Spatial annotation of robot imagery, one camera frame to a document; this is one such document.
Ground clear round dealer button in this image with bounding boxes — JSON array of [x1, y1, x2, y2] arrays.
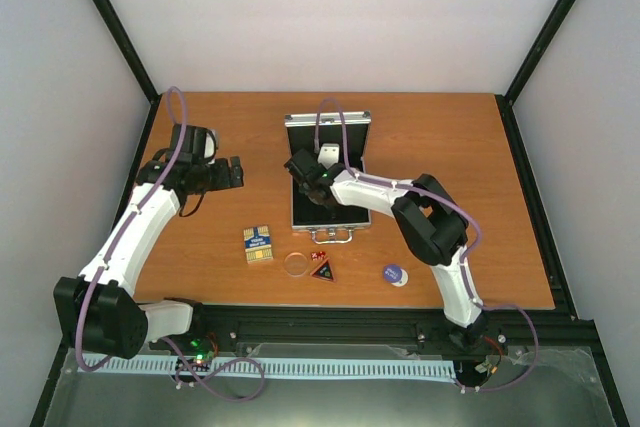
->
[[283, 252, 310, 278]]

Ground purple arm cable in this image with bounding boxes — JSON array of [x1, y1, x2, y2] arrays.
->
[[74, 85, 266, 402], [314, 98, 540, 394]]

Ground red dice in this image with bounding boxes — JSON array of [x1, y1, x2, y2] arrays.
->
[[311, 251, 326, 261]]

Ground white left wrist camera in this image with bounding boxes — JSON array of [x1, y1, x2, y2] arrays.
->
[[203, 129, 218, 163]]

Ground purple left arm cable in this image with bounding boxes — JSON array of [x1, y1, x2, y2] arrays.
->
[[74, 85, 266, 402]]

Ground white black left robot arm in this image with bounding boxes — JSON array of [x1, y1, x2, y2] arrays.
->
[[53, 124, 244, 359]]

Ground purple round blind button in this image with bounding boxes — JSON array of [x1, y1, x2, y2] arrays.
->
[[383, 264, 403, 284]]

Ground blue gold card deck box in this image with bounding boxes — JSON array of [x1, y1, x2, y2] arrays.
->
[[243, 225, 273, 264]]

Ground aluminium poker case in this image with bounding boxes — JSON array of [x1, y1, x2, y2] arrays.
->
[[284, 111, 371, 243]]

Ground white round button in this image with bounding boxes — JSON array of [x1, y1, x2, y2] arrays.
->
[[388, 267, 408, 287]]

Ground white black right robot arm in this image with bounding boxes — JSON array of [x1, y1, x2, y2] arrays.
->
[[284, 150, 487, 348]]

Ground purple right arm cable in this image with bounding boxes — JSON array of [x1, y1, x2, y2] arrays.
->
[[314, 98, 540, 394]]

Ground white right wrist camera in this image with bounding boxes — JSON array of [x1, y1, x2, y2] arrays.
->
[[317, 143, 340, 169]]

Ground light blue cable duct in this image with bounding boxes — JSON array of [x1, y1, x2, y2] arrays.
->
[[98, 354, 456, 383]]

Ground red black triangular chip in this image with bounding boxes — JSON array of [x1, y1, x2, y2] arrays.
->
[[310, 258, 336, 282]]

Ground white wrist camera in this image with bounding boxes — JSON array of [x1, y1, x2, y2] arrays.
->
[[317, 143, 340, 169], [203, 129, 218, 163]]

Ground black aluminium frame rail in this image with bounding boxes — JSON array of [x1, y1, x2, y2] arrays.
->
[[82, 299, 600, 359]]

